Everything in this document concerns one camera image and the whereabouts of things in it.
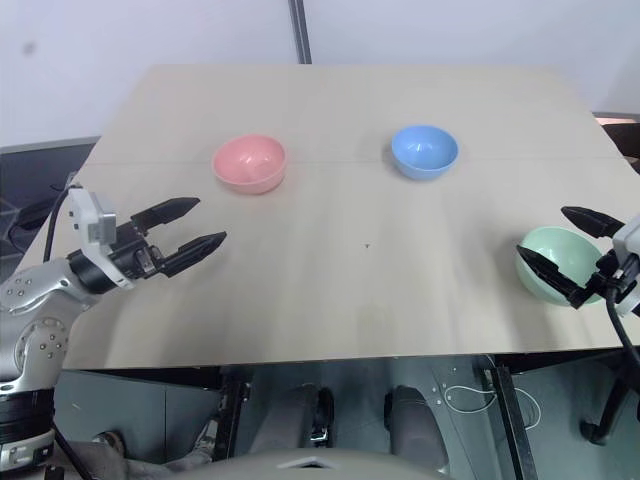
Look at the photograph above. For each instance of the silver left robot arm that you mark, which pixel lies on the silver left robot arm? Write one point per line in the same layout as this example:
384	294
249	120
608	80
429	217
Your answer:
37	290

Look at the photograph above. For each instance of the pink plastic bowl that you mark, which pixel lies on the pink plastic bowl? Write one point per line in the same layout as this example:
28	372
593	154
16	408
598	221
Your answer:
249	162

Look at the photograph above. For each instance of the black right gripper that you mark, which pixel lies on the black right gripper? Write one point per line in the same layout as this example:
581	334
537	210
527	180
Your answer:
612	280

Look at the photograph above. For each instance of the black table leg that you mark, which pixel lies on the black table leg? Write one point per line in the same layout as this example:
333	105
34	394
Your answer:
232	410
515	420

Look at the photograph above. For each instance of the black tripod stand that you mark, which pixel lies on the black tripod stand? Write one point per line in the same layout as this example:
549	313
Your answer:
612	400

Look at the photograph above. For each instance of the green plastic bowl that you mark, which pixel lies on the green plastic bowl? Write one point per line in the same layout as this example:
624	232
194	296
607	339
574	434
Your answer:
565	250

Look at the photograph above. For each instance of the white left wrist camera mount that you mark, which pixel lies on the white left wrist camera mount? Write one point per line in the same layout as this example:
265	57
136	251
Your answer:
92	220

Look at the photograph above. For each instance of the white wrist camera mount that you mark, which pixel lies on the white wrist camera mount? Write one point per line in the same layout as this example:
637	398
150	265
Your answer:
92	220
629	235

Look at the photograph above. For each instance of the grey rounded robot leg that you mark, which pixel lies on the grey rounded robot leg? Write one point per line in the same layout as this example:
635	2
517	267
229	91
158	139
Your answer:
415	425
292	415

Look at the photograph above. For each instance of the dark vertical wall post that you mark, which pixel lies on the dark vertical wall post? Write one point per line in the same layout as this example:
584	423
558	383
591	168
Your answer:
300	30

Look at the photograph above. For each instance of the blue plastic bowl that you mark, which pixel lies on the blue plastic bowl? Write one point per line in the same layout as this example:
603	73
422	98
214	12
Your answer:
424	150

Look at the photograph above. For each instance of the grey robot torso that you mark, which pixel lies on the grey robot torso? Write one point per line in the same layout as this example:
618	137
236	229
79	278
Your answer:
310	465

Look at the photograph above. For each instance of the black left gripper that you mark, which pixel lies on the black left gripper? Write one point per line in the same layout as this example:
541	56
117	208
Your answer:
134	255

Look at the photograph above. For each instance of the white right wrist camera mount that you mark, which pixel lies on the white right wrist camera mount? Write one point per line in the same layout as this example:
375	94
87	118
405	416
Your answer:
629	235

